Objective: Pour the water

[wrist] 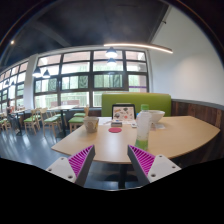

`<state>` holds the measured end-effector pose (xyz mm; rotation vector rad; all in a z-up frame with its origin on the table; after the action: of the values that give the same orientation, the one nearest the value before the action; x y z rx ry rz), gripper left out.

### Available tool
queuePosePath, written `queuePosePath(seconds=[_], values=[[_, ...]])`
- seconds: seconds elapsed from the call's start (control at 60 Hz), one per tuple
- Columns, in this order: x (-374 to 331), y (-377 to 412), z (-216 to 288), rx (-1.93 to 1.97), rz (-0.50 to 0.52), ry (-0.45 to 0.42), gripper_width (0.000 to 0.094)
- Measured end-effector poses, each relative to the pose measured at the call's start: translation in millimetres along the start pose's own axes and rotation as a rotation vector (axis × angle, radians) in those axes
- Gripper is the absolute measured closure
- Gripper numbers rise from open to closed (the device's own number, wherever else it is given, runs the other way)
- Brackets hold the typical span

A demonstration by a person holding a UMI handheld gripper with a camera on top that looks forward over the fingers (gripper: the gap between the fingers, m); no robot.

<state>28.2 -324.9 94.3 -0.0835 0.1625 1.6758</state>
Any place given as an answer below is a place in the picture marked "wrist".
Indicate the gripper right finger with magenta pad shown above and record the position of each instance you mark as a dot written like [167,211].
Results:
[148,167]

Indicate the paper cup with utensils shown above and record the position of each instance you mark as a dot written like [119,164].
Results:
[90,122]

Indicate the background cafe table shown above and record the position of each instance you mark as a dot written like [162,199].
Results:
[61,109]

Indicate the wooden chair green seat left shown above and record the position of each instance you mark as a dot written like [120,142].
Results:
[32,123]

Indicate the curved linear ceiling light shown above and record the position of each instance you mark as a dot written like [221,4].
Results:
[150,46]

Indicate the green upholstered bench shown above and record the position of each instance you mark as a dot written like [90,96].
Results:
[155,101]

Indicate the red round coaster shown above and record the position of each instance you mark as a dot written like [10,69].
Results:
[114,130]

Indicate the pendant lamp left pair inner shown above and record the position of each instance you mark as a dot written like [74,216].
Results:
[46,74]

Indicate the pendant lamp front centre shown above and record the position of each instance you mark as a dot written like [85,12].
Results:
[111,53]

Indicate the clear bottle with green cap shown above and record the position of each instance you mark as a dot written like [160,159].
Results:
[144,121]

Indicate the white ceramic bowl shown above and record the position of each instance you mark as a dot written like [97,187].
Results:
[156,115]

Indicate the green seat stool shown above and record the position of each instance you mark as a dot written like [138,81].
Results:
[76,121]

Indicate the pendant lamp rear centre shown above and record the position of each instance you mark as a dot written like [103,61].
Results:
[111,62]

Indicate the small dark box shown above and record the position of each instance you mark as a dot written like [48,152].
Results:
[116,124]

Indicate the wooden chair green seat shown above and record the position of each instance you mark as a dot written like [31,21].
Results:
[50,123]
[32,123]

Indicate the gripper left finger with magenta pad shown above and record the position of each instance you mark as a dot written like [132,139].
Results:
[74,168]

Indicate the pendant lamp left pair outer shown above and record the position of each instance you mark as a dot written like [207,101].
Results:
[37,72]

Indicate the pendant lamp pair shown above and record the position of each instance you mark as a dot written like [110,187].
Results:
[46,74]
[37,72]

